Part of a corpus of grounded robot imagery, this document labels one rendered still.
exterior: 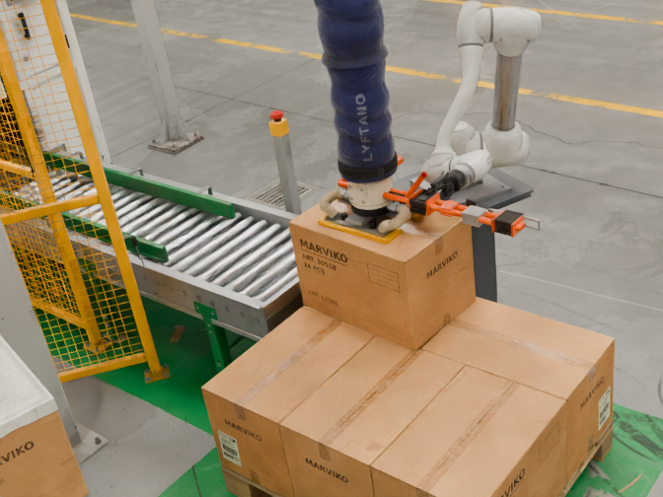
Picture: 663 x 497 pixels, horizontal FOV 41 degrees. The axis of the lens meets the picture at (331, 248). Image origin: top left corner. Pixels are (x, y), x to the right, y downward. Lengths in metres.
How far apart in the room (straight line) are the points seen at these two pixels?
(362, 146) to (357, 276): 0.51
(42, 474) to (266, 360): 1.01
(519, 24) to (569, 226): 1.90
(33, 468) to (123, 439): 1.33
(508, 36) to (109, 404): 2.46
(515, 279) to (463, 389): 1.63
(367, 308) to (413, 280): 0.29
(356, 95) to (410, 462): 1.27
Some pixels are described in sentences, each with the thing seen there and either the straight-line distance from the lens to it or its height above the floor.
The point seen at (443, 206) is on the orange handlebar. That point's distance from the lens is 3.24.
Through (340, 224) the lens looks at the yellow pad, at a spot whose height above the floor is 0.97.
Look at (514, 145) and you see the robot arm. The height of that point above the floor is 0.97.
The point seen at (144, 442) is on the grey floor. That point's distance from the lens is 4.16.
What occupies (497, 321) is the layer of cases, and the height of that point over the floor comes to 0.54.
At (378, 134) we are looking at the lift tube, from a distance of 3.26.
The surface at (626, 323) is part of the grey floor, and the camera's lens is 4.49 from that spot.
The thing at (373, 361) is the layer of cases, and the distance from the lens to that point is 3.41.
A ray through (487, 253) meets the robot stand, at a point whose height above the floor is 0.42.
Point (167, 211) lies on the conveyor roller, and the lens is 4.77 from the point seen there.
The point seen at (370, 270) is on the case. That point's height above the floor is 0.85.
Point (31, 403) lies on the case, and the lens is 2.83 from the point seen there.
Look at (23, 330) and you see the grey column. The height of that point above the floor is 0.68.
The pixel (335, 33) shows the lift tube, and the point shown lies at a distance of 3.11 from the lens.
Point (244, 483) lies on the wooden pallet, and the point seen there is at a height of 0.11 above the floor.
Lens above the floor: 2.63
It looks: 30 degrees down
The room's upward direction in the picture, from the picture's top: 9 degrees counter-clockwise
